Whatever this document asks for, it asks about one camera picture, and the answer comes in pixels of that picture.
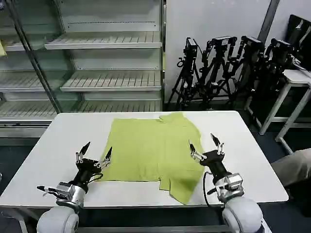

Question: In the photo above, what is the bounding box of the person's leg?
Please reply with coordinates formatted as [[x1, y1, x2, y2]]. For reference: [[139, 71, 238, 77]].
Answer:
[[270, 147, 311, 188]]

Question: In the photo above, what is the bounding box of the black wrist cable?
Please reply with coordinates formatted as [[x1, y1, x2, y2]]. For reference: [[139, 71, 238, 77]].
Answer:
[[87, 171, 104, 183], [202, 170, 225, 207]]

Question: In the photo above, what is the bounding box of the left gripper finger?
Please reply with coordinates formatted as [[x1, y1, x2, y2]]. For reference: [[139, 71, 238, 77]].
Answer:
[[94, 146, 114, 169], [75, 141, 91, 165]]

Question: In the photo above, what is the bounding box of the black monitor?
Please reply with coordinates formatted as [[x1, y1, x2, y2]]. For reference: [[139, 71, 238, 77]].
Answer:
[[287, 14, 311, 69]]

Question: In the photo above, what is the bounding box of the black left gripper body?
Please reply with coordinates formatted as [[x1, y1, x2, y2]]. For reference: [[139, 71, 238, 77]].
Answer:
[[72, 157, 103, 192]]

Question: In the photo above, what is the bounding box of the green shirt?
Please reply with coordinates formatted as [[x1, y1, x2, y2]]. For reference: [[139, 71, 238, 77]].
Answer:
[[94, 112, 205, 206]]

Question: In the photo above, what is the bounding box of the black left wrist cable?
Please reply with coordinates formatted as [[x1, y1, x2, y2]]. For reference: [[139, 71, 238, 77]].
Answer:
[[87, 171, 104, 183]]

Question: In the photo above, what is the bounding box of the empty metal display shelf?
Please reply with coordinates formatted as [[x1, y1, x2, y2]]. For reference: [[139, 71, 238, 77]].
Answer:
[[0, 0, 166, 146]]

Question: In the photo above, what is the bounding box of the small white side table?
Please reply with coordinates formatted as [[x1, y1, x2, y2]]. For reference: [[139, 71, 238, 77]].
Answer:
[[258, 68, 311, 155]]

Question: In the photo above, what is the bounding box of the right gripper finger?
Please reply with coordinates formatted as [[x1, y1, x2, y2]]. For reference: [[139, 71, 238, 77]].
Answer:
[[210, 133, 225, 156], [189, 140, 207, 162]]

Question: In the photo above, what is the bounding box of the large white table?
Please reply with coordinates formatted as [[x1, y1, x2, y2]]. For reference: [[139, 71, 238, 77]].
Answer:
[[0, 110, 290, 233]]

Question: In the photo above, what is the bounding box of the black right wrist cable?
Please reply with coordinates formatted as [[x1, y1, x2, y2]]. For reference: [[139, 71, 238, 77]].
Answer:
[[202, 170, 225, 207]]

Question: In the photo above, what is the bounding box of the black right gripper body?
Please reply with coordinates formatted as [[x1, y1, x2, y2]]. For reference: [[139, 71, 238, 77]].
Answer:
[[199, 149, 232, 182]]

